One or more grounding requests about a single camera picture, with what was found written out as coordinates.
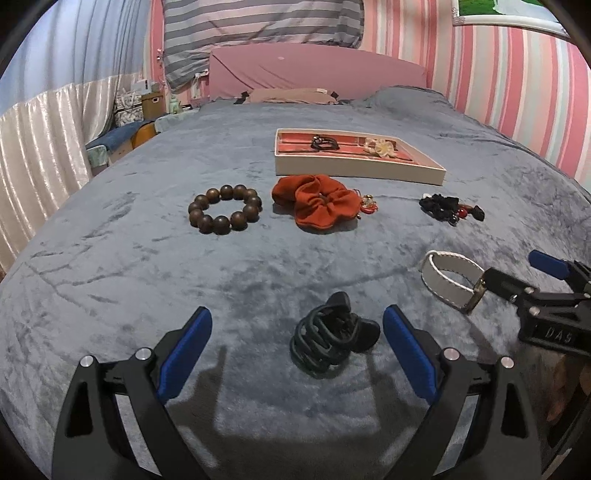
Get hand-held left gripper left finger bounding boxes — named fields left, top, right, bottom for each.
left=52, top=306, right=213, bottom=480

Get patterned paper bag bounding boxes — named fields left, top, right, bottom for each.
left=114, top=90, right=144, bottom=126

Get white flower hair accessory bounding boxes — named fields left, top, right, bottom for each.
left=362, top=137, right=399, bottom=158

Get white framed photo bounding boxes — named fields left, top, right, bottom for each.
left=451, top=0, right=574, bottom=36

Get black hair claw clip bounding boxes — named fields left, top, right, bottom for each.
left=290, top=291, right=382, bottom=379

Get grey-blue plush blanket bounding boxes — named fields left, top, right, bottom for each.
left=0, top=85, right=591, bottom=480

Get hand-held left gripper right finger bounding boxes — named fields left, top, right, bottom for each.
left=382, top=305, right=542, bottom=480

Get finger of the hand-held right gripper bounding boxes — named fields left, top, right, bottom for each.
left=479, top=267, right=583, bottom=319
left=528, top=250, right=591, bottom=297

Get black hair ties red beads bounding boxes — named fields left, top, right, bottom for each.
left=419, top=194, right=485, bottom=227

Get white tray with red lining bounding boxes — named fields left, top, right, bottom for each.
left=274, top=128, right=448, bottom=186

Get white leather bracelet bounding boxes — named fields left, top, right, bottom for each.
left=419, top=250, right=486, bottom=315

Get orange fabric scrunchie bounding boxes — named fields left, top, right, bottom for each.
left=271, top=174, right=362, bottom=232

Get brown cardboard box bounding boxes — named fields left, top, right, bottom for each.
left=141, top=91, right=165, bottom=120

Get brown wooden bead bracelet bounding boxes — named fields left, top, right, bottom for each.
left=187, top=184, right=263, bottom=235

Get pink headboard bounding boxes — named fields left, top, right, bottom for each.
left=209, top=43, right=428, bottom=101

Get beige pillow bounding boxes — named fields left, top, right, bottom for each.
left=239, top=87, right=341, bottom=105

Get grey striped hanging sheet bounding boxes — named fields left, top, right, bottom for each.
left=163, top=0, right=366, bottom=92

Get blue and white curtain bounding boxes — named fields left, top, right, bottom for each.
left=0, top=0, right=154, bottom=274

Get blue folded cloth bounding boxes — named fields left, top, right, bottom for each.
left=85, top=121, right=155, bottom=151

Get person's right hand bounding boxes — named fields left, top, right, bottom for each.
left=547, top=354, right=583, bottom=426

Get red and gold charm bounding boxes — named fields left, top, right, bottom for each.
left=353, top=189, right=379, bottom=219

